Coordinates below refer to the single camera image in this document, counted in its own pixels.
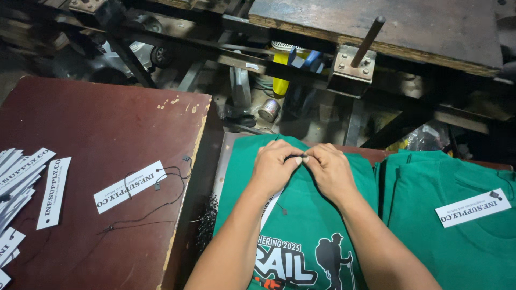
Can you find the clear plastic bag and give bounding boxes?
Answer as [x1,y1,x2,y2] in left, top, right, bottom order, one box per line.
[397,120,452,152]

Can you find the silver vehicle with black wheel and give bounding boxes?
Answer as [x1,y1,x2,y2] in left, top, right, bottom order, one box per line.
[52,15,175,83]

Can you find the worn wooden board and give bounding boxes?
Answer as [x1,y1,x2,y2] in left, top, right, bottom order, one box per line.
[248,0,504,78]

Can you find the pile of white paper tags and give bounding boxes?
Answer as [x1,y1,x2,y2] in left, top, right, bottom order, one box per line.
[0,147,57,290]

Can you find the long black string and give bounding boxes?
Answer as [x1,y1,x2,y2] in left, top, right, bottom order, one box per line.
[99,155,193,236]

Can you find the black tag string with fastener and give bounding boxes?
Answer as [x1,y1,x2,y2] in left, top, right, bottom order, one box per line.
[276,151,309,216]

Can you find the yellow plastic bottle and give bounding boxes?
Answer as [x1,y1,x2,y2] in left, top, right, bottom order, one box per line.
[272,41,312,97]

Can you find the white hang tag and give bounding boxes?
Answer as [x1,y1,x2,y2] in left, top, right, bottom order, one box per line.
[435,188,512,229]
[94,160,167,214]
[36,157,72,230]
[260,191,284,231]

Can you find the bolted metal bracket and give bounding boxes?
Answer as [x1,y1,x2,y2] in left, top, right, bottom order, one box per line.
[327,44,377,99]

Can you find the person's left hand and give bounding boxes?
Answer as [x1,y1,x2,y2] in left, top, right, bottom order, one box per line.
[250,139,304,199]

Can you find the dark metal frame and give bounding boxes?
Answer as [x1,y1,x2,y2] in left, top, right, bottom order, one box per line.
[36,0,516,150]

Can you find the green printed t-shirt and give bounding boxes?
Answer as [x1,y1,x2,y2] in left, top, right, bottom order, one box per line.
[213,134,379,290]

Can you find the dark metal rod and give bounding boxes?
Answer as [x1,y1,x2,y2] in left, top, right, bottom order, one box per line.
[350,16,387,68]

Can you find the stack of green t-shirts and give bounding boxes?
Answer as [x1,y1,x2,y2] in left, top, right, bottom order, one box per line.
[374,149,516,290]

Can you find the heap of black string fasteners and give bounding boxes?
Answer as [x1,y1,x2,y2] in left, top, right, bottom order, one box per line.
[196,193,219,255]

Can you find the blue plastic handles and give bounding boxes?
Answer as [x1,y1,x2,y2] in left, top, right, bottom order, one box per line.
[287,47,324,74]

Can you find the person's right hand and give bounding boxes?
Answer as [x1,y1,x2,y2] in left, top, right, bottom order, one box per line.
[302,143,360,204]

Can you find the silver tin can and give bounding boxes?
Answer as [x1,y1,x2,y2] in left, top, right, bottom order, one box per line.
[257,99,281,123]

